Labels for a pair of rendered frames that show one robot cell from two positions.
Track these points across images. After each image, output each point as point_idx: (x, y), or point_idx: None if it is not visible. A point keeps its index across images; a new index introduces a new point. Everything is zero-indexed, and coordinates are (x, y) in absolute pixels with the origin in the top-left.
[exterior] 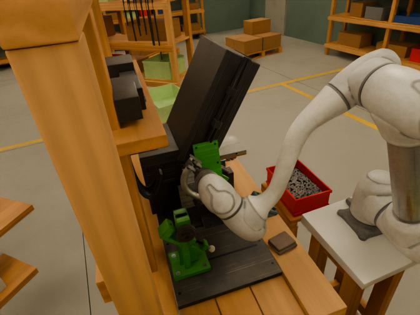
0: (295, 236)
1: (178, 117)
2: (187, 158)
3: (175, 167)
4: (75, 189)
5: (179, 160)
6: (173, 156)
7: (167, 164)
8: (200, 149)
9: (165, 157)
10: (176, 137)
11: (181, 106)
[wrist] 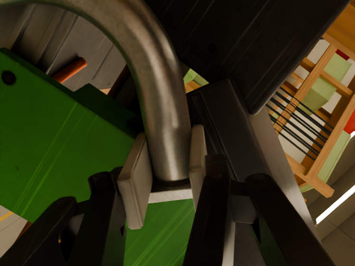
0: None
1: (281, 158)
2: (192, 122)
3: (192, 31)
4: None
5: (205, 69)
6: (248, 68)
7: (239, 11)
8: (188, 220)
9: (277, 35)
10: (260, 120)
11: (294, 187)
